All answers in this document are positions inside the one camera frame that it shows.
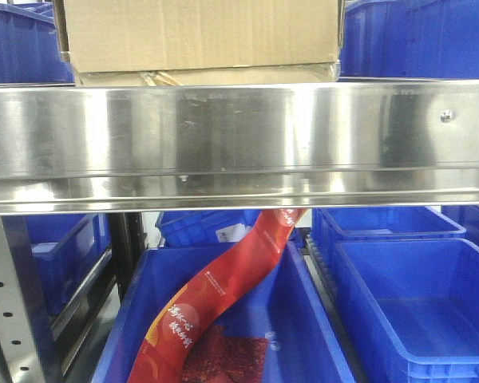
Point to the large brown cardboard box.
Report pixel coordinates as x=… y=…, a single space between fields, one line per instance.
x=108 y=43

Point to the stainless steel shelf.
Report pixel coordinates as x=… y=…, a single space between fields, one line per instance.
x=361 y=143

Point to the perforated steel shelf upright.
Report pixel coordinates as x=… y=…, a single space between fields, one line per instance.
x=27 y=348

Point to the blue plastic bin back centre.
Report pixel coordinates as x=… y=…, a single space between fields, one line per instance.
x=188 y=228

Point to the blue plastic bin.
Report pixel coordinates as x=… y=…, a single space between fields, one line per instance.
x=284 y=309
x=29 y=51
x=65 y=247
x=411 y=308
x=426 y=39
x=466 y=216
x=188 y=228
x=338 y=224

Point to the blue plastic bin back right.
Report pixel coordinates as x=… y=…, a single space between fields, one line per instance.
x=338 y=224

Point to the red printed paper banner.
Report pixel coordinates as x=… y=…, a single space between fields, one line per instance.
x=218 y=286

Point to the torn clear packing tape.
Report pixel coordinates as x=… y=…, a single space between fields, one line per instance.
x=159 y=78

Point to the dark red textured sheet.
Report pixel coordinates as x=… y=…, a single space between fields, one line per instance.
x=218 y=357

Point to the blue plastic bin lower left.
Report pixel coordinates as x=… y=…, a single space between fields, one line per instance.
x=65 y=247

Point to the blue plastic bin far right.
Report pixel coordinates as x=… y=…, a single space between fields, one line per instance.
x=466 y=216

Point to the blue plastic bin upper right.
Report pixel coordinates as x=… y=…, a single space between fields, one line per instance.
x=426 y=39

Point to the blue plastic bin upper left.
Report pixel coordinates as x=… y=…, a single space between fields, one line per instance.
x=29 y=51

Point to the black shelf post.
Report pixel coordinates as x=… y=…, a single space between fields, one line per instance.
x=128 y=243

